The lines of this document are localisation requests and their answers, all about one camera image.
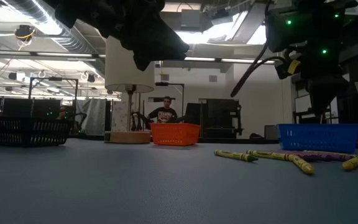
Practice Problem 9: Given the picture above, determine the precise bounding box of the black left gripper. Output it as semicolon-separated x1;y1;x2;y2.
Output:
104;0;190;72

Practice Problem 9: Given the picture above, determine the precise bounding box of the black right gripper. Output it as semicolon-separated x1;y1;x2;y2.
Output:
277;43;351;116

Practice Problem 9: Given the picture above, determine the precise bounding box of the whiteboard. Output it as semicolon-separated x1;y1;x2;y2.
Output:
294;88;313;124

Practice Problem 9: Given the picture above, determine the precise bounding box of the grey ceiling unit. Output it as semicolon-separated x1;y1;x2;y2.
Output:
180;9;203;30

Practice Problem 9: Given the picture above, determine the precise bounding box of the blue plastic basket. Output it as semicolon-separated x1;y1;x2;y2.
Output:
275;123;358;154

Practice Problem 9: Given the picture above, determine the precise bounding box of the white lamp with wooden base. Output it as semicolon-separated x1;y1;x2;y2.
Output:
104;34;155;144

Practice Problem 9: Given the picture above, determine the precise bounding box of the purple crayon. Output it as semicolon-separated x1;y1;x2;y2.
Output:
275;150;356;162

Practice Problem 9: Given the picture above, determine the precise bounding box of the person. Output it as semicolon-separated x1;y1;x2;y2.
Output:
146;95;180;124
57;105;74;121

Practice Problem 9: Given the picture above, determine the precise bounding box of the yellow-wrapped orange crayon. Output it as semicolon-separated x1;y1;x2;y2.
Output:
341;155;358;172
290;154;315;175

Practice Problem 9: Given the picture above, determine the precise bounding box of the orange plastic basket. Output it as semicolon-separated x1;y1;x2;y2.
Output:
150;123;201;147

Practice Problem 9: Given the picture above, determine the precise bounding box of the grey cover cloth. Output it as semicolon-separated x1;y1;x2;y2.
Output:
76;98;107;135

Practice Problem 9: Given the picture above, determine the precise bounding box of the black cabinet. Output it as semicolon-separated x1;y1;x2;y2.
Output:
183;98;244;139

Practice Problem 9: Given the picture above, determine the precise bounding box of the black equipment row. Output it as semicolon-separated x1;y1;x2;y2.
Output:
0;96;63;118

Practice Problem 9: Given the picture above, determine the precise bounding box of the black plastic basket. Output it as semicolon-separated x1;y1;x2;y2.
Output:
0;115;74;147

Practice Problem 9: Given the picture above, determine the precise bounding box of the silver spiral air duct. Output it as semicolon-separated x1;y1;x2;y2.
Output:
4;0;105;55

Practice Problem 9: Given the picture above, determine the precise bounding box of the black frame stand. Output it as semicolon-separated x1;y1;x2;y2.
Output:
28;77;79;108

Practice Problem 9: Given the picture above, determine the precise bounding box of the yellow ceiling cord reel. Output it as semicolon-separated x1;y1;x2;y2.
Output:
13;24;36;51

